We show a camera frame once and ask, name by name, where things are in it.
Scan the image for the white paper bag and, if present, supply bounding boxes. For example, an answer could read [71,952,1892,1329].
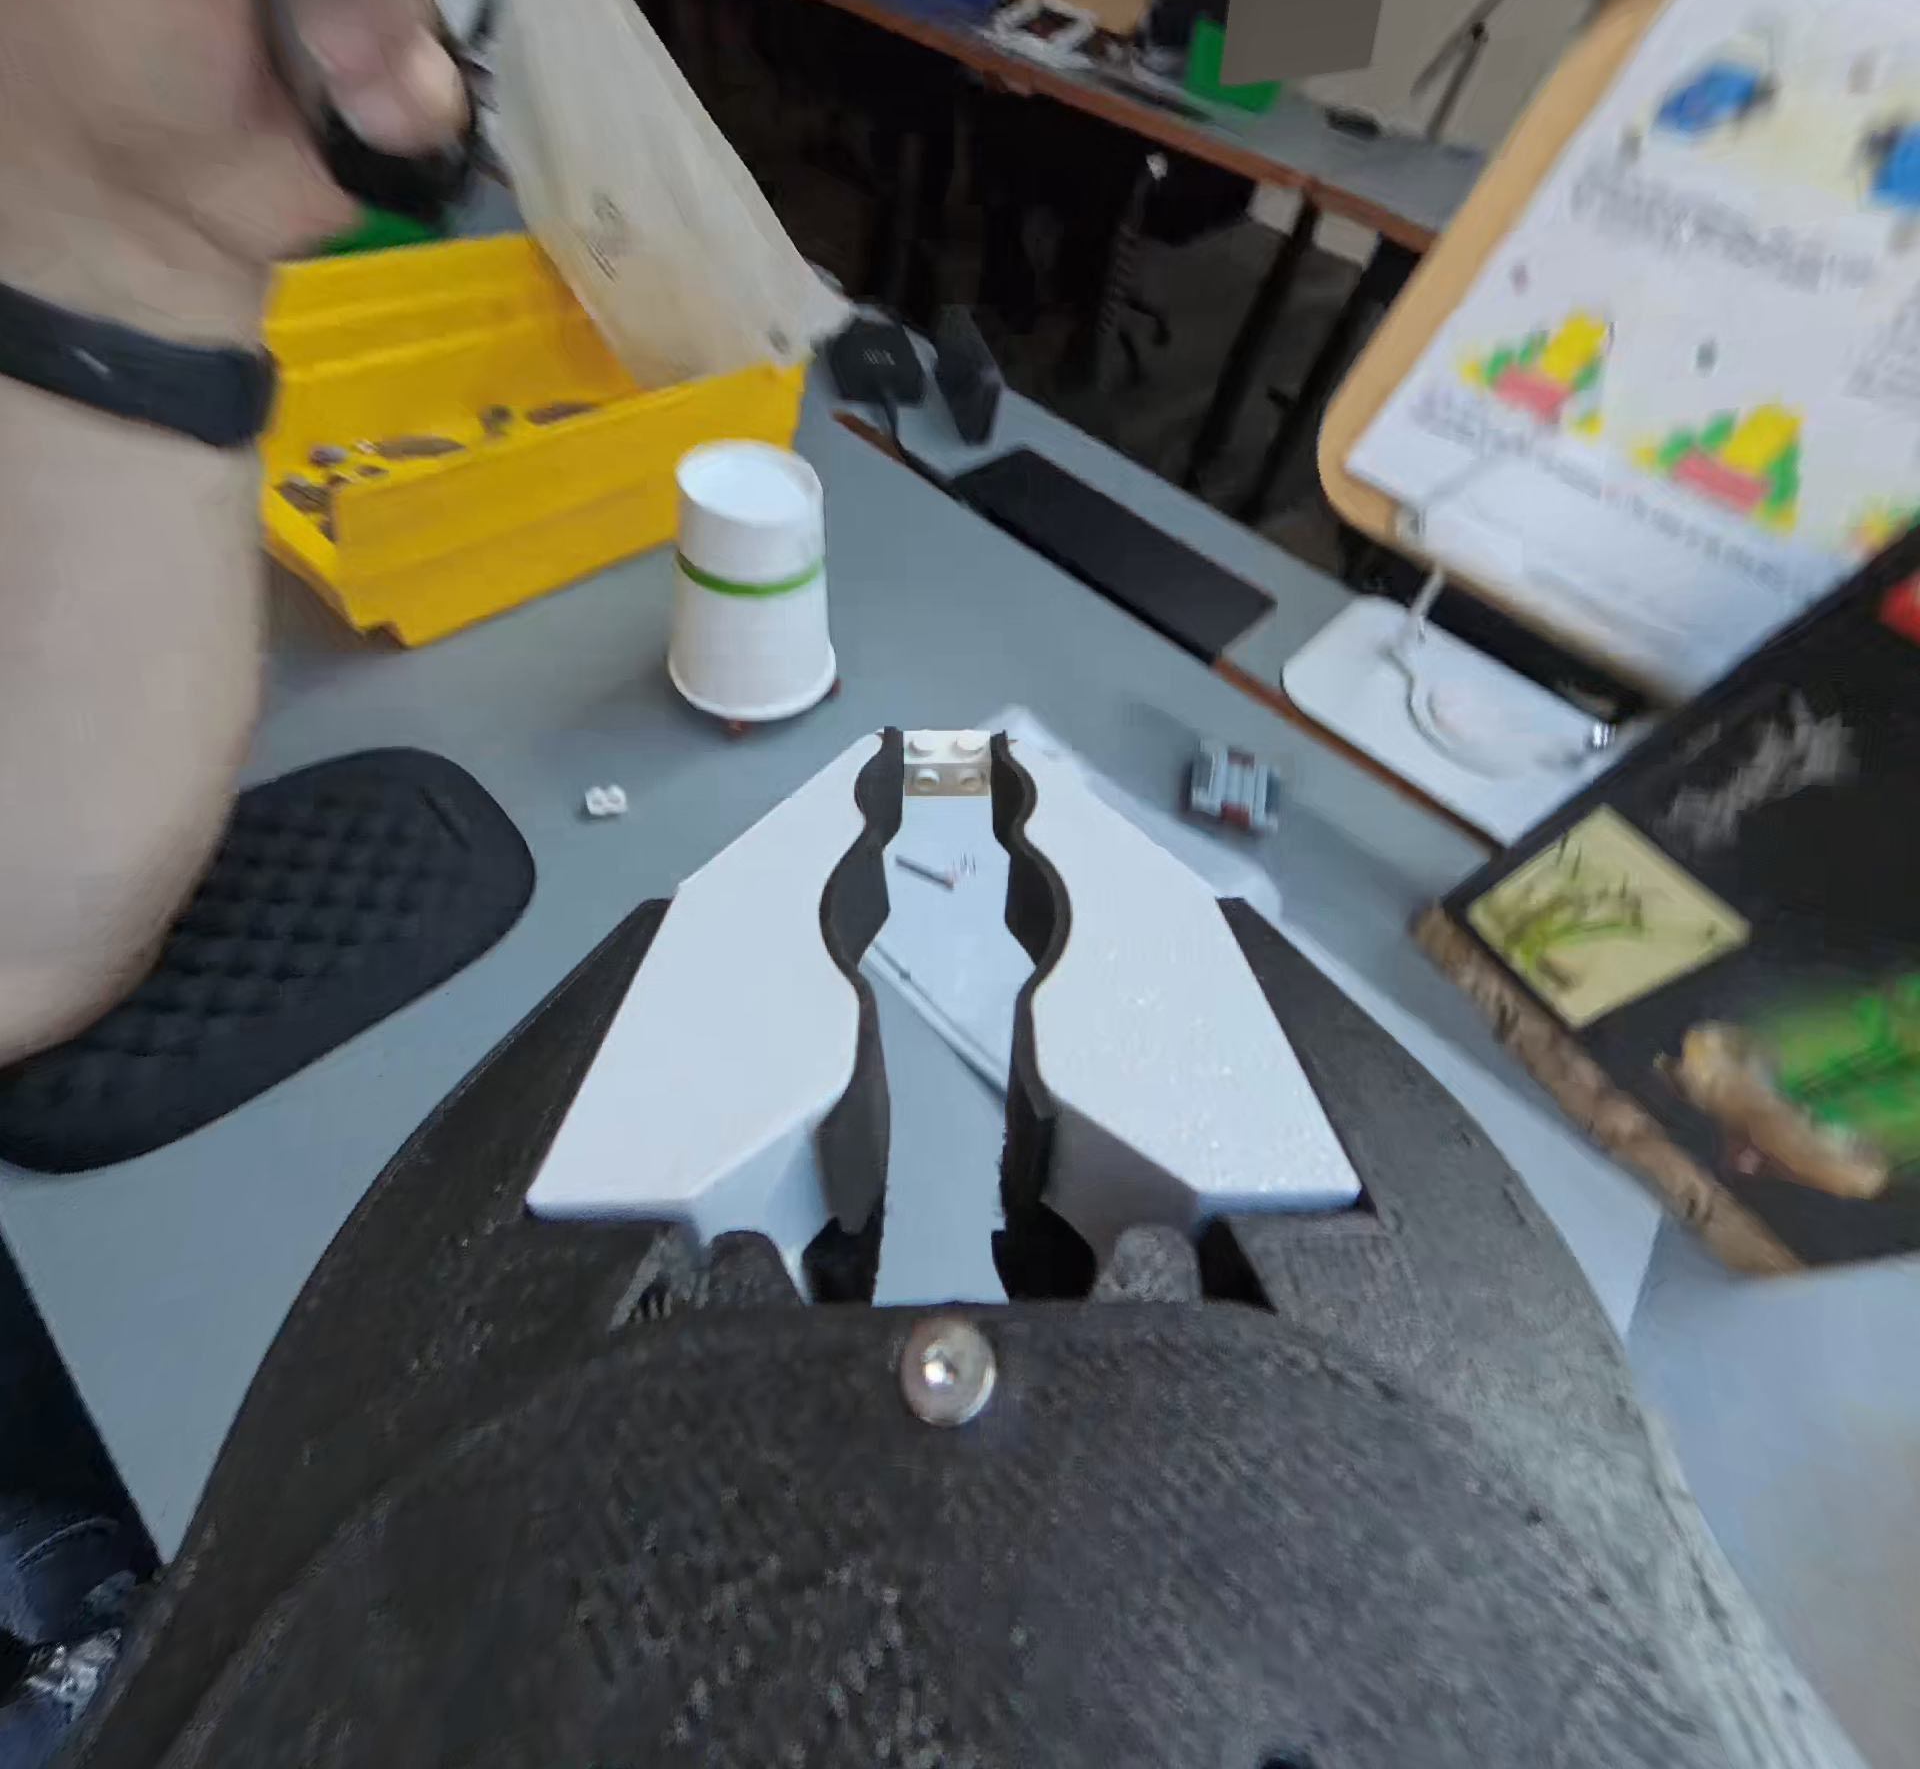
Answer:
[488,0,862,391]

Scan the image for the black rectangular device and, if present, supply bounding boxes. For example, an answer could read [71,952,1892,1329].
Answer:
[934,304,1003,443]

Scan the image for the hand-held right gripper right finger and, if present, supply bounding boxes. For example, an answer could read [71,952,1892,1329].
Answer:
[989,733,1365,1306]

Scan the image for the yellow plastic bin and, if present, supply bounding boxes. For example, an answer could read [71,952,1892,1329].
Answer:
[255,233,812,650]

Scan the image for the black desk mat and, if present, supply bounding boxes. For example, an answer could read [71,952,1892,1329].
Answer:
[950,447,1277,669]

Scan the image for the black lego box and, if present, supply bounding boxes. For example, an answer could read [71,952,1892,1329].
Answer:
[1412,551,1920,1278]

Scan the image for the black textured wrist rest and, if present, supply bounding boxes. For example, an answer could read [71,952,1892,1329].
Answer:
[0,745,537,1177]

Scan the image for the grey brown lego assembly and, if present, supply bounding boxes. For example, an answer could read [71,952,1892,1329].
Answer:
[1186,739,1287,838]

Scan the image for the black wristband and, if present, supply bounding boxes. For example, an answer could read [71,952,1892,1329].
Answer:
[0,281,279,451]

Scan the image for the person's left forearm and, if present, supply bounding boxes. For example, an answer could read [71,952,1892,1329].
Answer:
[0,379,279,1070]

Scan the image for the grey wooden-edged desk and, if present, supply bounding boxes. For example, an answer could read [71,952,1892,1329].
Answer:
[569,0,1489,257]

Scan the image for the white document stand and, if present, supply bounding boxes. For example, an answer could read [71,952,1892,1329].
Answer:
[1279,597,1635,850]

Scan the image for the person's left hand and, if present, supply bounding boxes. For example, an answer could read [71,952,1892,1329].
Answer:
[0,0,477,354]

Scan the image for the wooden board with instruction sheet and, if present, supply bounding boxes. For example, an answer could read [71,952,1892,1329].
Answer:
[1315,0,1920,707]

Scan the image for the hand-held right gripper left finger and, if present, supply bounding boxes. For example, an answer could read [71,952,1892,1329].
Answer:
[528,733,910,1306]

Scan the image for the lego instruction booklet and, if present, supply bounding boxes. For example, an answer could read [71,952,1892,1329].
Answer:
[862,707,1247,1105]

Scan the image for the brown lego pieces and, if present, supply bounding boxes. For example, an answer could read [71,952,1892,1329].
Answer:
[276,398,606,524]

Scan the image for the black power adapter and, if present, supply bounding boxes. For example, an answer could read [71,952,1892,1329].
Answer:
[829,315,940,403]

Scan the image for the white paper cup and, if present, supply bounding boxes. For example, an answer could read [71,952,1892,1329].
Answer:
[669,436,842,725]

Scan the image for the small green plastic bin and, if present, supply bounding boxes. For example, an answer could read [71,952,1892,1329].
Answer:
[1179,11,1287,114]

